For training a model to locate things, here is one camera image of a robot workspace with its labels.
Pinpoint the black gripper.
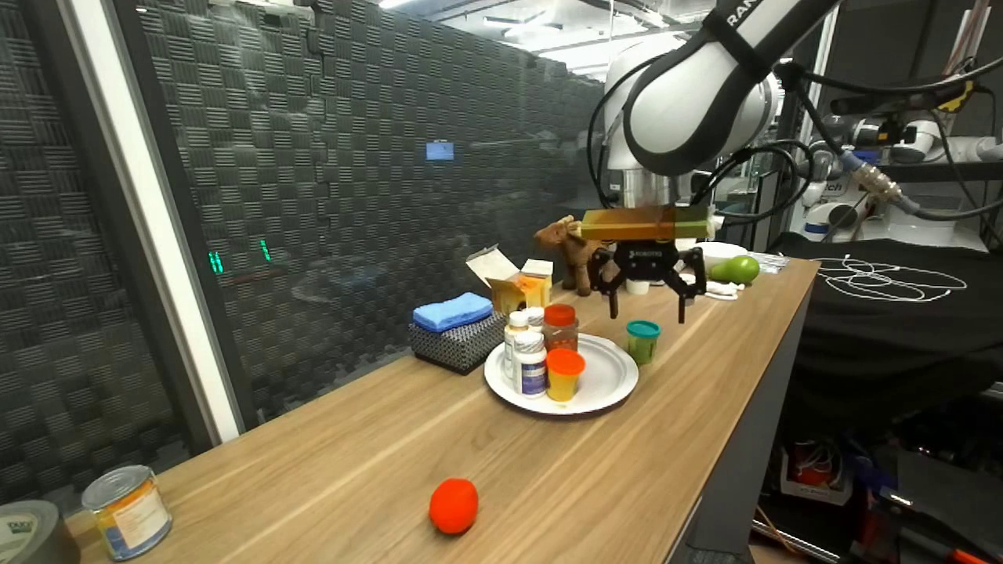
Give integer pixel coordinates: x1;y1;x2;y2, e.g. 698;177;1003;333
591;240;703;323

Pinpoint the orange lid yellow tub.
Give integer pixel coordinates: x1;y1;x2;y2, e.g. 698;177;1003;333
546;348;586;401

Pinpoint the white bowl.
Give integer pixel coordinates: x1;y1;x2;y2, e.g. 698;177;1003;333
698;240;749;264

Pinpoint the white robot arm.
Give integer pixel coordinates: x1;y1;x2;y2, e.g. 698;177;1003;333
578;0;838;321

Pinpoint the brown plush moose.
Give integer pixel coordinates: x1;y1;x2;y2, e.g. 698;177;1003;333
532;216;597;293

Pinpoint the green fruit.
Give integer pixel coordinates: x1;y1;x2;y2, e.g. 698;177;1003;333
709;254;761;286

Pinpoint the open yellow cardboard box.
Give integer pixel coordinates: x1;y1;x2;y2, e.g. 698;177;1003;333
468;246;554;313

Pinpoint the teal lid green tub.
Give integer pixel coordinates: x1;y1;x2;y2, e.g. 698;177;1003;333
628;321;662;362

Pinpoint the green label supplement bottle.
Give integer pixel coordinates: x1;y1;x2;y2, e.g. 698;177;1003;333
502;311;542;390

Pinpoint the orange ball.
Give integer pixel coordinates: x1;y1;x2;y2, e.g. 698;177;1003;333
427;477;478;535

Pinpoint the white paper plate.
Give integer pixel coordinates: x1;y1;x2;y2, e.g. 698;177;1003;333
482;333;638;416

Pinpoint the blue label tin can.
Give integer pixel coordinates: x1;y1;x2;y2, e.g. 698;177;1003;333
81;465;172;562

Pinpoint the white blue label bottle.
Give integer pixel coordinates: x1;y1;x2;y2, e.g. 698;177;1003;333
512;330;546;394

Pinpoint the white cable coil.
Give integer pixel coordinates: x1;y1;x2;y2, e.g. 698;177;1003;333
814;250;972;306

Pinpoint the grey foam block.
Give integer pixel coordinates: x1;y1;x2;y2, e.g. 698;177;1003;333
408;313;505;373

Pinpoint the yellow wrist camera block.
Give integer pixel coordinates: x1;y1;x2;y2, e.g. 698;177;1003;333
578;206;712;240

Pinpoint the blue folded cloth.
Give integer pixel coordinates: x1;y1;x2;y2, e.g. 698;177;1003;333
411;290;491;333

